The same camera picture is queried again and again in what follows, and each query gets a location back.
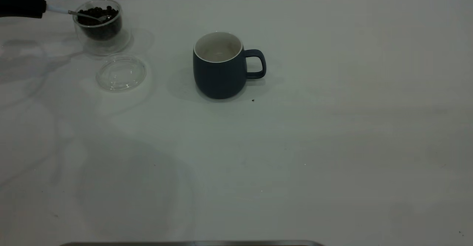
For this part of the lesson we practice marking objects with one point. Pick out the dark blue ceramic mug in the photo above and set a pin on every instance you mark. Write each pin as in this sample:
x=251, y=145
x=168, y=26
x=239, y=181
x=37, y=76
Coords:
x=220, y=78

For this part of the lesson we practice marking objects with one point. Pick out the dark coffee beans heap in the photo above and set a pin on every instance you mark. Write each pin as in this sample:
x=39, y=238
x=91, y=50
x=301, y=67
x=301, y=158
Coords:
x=99, y=28

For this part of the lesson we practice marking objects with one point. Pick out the double-walled glass cup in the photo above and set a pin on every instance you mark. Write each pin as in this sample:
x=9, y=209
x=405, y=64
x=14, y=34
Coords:
x=107, y=44

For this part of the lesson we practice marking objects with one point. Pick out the clear glass lid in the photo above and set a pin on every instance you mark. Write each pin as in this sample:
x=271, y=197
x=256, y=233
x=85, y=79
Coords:
x=121, y=74

